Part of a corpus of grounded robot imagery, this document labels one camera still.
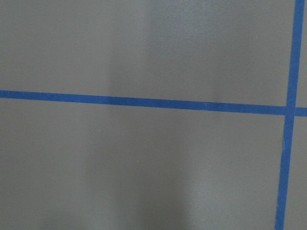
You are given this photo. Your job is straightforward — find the brown paper table mat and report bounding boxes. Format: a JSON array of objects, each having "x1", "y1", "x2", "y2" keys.
[{"x1": 0, "y1": 0, "x2": 307, "y2": 230}]

